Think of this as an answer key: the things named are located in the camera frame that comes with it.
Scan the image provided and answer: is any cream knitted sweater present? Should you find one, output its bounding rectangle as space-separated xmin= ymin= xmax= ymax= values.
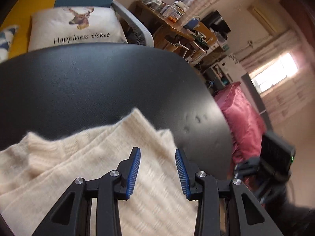
xmin=1 ymin=109 xmax=197 ymax=235

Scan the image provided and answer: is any pink quilted blanket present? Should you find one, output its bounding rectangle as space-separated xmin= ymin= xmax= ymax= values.
xmin=215 ymin=82 xmax=266 ymax=177

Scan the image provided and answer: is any white storage cabinet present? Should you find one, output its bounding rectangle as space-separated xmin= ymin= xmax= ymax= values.
xmin=203 ymin=55 xmax=247 ymax=91

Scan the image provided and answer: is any black leather table cover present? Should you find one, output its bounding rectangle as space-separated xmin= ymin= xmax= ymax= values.
xmin=1 ymin=43 xmax=232 ymax=180

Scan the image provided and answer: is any cluttered wooden desk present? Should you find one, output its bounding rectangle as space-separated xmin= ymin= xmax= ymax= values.
xmin=134 ymin=1 xmax=225 ymax=65

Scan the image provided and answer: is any deer print white cushion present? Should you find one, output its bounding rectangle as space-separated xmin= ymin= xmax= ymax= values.
xmin=28 ymin=6 xmax=127 ymax=52

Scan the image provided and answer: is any blue white triangle cushion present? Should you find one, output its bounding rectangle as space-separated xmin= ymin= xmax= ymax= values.
xmin=0 ymin=25 xmax=19 ymax=63

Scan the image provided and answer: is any grey yellow blue sofa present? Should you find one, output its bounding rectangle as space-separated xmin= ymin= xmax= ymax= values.
xmin=1 ymin=0 xmax=154 ymax=59

